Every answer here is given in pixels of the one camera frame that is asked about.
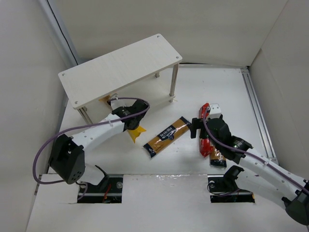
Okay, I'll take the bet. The dark-ended spaghetti bag with barcode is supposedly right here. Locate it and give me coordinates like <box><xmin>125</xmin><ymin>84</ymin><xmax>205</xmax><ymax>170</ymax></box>
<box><xmin>209</xmin><ymin>146</ymin><xmax>227</xmax><ymax>168</ymax></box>

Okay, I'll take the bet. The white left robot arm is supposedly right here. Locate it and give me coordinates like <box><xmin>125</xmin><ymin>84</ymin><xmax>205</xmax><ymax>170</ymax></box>
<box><xmin>49</xmin><ymin>97</ymin><xmax>150</xmax><ymax>192</ymax></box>

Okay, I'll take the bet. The blue-label spaghetti bag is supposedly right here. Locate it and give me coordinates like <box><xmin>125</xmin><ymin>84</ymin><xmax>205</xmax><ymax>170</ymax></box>
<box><xmin>143</xmin><ymin>116</ymin><xmax>191</xmax><ymax>158</ymax></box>

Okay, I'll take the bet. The aluminium frame rail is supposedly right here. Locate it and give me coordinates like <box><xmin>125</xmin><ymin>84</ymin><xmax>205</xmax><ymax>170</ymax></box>
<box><xmin>240</xmin><ymin>67</ymin><xmax>279</xmax><ymax>164</ymax></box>

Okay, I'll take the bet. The white two-tier shelf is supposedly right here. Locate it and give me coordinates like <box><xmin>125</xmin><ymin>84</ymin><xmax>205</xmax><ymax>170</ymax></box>
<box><xmin>58</xmin><ymin>34</ymin><xmax>183</xmax><ymax>124</ymax></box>

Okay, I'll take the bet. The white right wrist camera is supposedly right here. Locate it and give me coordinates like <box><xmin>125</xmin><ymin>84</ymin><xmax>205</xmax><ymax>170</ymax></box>
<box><xmin>206</xmin><ymin>103</ymin><xmax>222</xmax><ymax>120</ymax></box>

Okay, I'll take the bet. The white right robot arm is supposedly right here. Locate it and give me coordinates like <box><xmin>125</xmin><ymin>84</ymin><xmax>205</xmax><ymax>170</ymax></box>
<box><xmin>200</xmin><ymin>116</ymin><xmax>309</xmax><ymax>226</ymax></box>

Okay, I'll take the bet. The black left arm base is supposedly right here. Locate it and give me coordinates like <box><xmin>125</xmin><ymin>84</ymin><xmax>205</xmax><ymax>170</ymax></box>
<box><xmin>77</xmin><ymin>175</ymin><xmax>123</xmax><ymax>204</ymax></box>

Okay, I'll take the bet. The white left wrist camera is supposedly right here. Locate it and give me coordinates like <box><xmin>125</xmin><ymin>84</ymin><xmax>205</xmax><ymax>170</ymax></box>
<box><xmin>110</xmin><ymin>96</ymin><xmax>126</xmax><ymax>110</ymax></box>

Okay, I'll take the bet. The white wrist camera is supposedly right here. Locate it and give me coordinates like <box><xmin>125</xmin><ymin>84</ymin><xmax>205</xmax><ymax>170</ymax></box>
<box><xmin>110</xmin><ymin>96</ymin><xmax>126</xmax><ymax>110</ymax></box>
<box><xmin>206</xmin><ymin>103</ymin><xmax>222</xmax><ymax>120</ymax></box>

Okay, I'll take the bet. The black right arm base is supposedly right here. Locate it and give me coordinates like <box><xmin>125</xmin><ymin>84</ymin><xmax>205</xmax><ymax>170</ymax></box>
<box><xmin>207</xmin><ymin>175</ymin><xmax>255</xmax><ymax>203</ymax></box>

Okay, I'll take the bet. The yellow-ended spaghetti bag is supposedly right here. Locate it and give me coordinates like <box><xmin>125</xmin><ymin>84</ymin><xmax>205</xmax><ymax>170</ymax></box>
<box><xmin>99</xmin><ymin>93</ymin><xmax>146</xmax><ymax>143</ymax></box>

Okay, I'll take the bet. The red spaghetti bag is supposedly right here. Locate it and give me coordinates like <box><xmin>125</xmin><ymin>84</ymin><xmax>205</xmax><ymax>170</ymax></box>
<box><xmin>199</xmin><ymin>103</ymin><xmax>215</xmax><ymax>160</ymax></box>

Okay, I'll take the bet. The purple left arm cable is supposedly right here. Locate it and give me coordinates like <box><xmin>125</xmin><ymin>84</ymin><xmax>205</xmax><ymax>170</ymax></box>
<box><xmin>32</xmin><ymin>97</ymin><xmax>150</xmax><ymax>200</ymax></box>

